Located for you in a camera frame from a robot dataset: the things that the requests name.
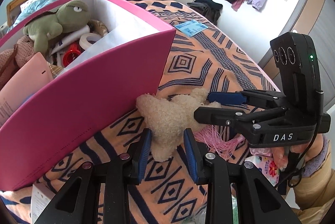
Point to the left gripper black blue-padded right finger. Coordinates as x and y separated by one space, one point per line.
257 200

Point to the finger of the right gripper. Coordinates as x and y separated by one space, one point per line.
242 122
257 98

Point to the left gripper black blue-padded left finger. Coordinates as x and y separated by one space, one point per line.
78 199

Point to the beige fluffy plush toy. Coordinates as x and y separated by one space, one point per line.
167 119

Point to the green frog plush toy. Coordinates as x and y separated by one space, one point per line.
70 17

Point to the floral tissue pack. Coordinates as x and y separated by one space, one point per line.
263 159

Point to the white printed paper box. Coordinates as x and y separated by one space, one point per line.
40 198

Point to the pink tassel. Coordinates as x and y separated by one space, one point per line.
214 141

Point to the yellow puffy jacket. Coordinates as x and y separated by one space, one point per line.
314 195

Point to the wooden wardrobe door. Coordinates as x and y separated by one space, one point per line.
316 19

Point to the blue card packet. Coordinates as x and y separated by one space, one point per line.
191 28

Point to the dark clothes pile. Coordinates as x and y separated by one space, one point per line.
208 8

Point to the pink storage box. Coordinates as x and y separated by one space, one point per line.
97 88

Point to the pink booklet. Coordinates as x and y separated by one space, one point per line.
29 79

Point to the red plastic cup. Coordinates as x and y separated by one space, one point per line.
71 54

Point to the pink dotted plush bear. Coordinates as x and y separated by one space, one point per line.
13 59

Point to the white tape roll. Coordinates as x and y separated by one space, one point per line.
88 39

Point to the white blue cream tube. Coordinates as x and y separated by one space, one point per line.
69 39

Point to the plaid woven round basket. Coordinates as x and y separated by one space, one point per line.
98 27

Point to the black camera box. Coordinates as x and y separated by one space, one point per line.
295 57

